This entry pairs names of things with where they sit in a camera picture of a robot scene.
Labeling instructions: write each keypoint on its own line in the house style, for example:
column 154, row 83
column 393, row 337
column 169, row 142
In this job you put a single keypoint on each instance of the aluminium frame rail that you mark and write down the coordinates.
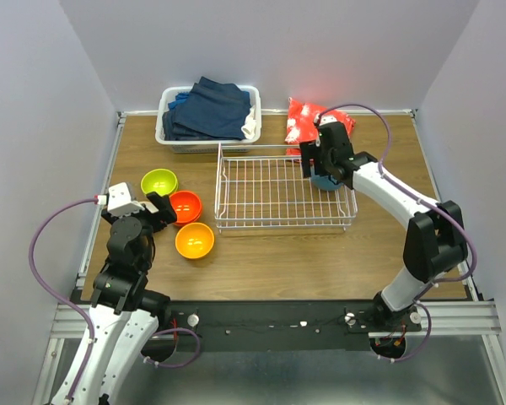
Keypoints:
column 449, row 318

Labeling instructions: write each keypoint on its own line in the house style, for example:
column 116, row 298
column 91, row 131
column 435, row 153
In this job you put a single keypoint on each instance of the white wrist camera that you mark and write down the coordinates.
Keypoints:
column 325, row 119
column 120, row 201

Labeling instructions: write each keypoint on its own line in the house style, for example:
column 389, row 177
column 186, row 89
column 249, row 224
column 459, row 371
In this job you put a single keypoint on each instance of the red white folded towel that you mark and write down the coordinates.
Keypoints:
column 301, row 127

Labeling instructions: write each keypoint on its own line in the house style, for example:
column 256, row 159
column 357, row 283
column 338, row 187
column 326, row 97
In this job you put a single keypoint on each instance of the white wire dish rack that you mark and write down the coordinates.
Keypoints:
column 262, row 188

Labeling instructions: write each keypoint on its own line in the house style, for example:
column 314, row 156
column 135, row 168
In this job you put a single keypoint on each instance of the lime green bowl tall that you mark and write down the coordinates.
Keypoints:
column 162, row 181

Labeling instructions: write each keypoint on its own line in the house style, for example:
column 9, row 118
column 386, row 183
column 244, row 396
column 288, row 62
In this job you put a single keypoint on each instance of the folded blue jeans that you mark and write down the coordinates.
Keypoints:
column 209, row 111

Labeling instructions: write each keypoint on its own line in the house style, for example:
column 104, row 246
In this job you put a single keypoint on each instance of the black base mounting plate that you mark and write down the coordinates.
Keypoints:
column 274, row 325

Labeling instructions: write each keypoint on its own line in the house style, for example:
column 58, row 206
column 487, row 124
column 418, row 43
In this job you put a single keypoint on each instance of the blue bowl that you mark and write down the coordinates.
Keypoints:
column 325, row 183

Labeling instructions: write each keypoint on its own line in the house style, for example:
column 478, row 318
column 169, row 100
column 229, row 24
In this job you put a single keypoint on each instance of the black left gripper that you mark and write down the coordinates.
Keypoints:
column 165, row 213

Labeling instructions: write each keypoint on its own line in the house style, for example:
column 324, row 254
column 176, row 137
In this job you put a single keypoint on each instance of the yellow orange bowl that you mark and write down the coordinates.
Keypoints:
column 194, row 241

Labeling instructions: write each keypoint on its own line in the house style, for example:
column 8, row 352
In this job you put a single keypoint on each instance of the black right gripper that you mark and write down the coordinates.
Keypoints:
column 310, row 150

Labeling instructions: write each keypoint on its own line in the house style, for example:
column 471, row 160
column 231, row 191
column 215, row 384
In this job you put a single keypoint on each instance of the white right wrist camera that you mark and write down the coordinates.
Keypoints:
column 325, row 119

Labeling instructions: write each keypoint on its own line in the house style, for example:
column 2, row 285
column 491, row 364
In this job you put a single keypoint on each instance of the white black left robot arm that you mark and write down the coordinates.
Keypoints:
column 123, row 314

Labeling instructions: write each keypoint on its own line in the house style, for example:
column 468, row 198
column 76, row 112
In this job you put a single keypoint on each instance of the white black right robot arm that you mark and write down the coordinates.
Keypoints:
column 434, row 241

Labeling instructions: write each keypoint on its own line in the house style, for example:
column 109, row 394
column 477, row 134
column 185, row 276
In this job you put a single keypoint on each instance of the white cloth in basket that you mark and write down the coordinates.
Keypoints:
column 249, row 127

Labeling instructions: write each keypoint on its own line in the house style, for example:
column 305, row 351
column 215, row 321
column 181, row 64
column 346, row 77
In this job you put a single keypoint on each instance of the orange bowl front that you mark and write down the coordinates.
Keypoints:
column 187, row 205

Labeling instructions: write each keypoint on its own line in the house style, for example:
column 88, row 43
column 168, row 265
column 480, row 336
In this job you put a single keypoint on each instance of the white plastic laundry basket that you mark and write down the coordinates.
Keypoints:
column 206, row 146

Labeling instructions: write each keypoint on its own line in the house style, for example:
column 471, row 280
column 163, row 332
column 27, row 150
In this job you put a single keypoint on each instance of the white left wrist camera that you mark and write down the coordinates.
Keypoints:
column 120, row 201

